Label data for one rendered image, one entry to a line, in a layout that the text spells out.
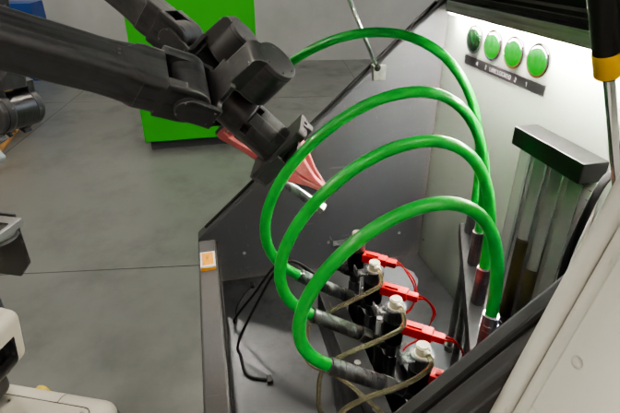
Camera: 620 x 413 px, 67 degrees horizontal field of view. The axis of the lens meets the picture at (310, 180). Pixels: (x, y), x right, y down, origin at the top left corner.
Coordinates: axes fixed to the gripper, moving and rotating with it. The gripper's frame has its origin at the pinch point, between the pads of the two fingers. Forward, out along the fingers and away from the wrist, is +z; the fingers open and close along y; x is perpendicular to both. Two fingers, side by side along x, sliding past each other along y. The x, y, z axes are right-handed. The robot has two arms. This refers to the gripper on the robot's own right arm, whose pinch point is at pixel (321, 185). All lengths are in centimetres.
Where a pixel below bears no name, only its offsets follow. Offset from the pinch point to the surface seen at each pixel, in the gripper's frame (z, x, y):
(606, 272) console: 6.8, -33.8, 22.4
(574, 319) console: 9.1, -33.8, 18.5
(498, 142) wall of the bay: 21.5, 16.2, 21.9
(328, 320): 7.7, -17.3, -6.1
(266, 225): -5.0, -11.1, -4.8
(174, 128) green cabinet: -14, 297, -162
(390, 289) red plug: 15.7, -8.1, -1.7
